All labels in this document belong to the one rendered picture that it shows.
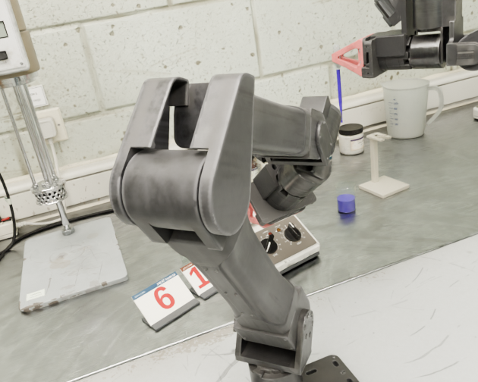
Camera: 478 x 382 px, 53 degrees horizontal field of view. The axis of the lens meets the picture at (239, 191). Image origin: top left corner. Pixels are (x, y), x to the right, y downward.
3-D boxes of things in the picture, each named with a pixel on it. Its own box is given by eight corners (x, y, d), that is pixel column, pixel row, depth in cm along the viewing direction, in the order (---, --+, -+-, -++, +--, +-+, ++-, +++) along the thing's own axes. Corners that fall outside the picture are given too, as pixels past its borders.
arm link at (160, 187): (265, 299, 63) (144, 131, 38) (315, 308, 60) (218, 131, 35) (251, 348, 59) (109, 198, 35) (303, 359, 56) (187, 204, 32)
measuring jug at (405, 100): (451, 129, 141) (452, 78, 135) (433, 144, 132) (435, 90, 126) (391, 124, 153) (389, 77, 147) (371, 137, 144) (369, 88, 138)
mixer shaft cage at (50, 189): (70, 200, 96) (30, 73, 86) (35, 209, 94) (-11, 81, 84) (68, 189, 101) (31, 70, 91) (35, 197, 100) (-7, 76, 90)
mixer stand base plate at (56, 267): (129, 280, 92) (128, 274, 91) (20, 314, 87) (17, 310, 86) (111, 219, 118) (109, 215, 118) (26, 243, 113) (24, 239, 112)
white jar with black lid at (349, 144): (334, 153, 137) (333, 129, 134) (348, 145, 141) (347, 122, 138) (355, 156, 132) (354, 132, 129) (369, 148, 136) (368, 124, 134)
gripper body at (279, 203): (239, 190, 72) (256, 169, 66) (292, 168, 77) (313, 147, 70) (259, 228, 71) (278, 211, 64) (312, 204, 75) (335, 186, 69)
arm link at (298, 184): (282, 150, 70) (303, 126, 64) (317, 165, 71) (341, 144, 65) (270, 189, 66) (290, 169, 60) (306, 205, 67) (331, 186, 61)
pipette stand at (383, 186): (409, 187, 110) (409, 134, 105) (382, 198, 107) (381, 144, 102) (384, 178, 117) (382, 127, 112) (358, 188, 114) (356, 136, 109)
